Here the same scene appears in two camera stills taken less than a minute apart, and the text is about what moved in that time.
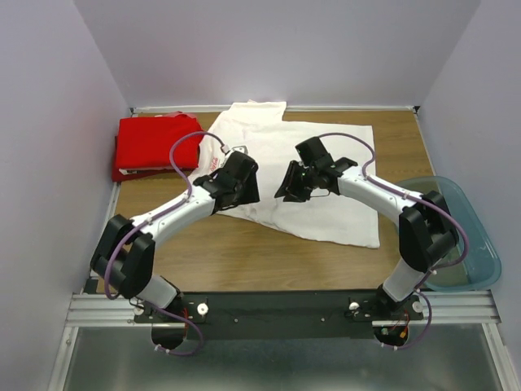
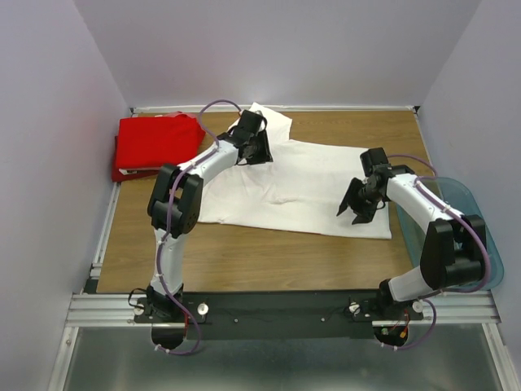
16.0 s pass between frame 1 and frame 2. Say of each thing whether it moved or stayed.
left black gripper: moved
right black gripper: moved
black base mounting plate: stayed
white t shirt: moved
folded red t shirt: stayed
